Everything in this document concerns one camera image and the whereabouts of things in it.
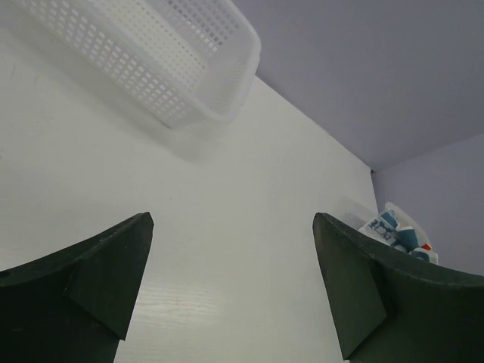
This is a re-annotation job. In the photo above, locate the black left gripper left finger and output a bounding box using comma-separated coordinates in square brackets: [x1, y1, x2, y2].
[1, 213, 154, 362]

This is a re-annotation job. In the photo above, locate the white perforated basket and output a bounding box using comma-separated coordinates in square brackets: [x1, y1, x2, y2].
[1, 0, 261, 128]
[334, 197, 439, 265]

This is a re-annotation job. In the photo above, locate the white perforated basket left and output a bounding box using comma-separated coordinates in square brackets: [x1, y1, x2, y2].
[1, 0, 261, 128]

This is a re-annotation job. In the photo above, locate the white perforated basket right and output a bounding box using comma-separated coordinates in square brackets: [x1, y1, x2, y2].
[334, 197, 439, 265]

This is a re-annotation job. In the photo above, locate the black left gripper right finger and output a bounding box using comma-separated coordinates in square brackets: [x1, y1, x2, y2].
[312, 213, 483, 362]

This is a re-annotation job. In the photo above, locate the blue white patterned towel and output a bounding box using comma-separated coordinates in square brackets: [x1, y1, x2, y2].
[358, 209, 439, 265]

